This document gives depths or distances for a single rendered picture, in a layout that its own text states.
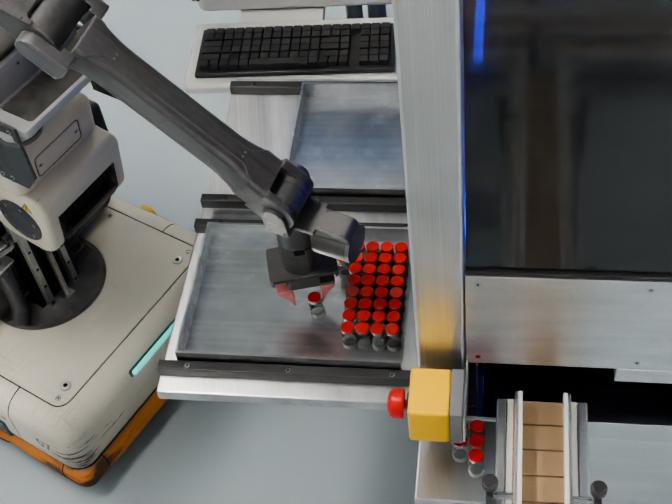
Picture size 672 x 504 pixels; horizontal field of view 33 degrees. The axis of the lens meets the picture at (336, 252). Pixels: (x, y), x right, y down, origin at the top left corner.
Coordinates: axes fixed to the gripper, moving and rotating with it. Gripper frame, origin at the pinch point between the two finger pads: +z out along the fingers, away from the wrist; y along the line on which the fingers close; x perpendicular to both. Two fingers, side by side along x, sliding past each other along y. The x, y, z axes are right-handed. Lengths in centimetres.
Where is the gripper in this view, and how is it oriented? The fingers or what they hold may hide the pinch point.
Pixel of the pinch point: (308, 296)
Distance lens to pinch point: 172.6
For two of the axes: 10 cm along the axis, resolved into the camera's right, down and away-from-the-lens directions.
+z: 0.9, 6.2, 7.8
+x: -1.5, -7.6, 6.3
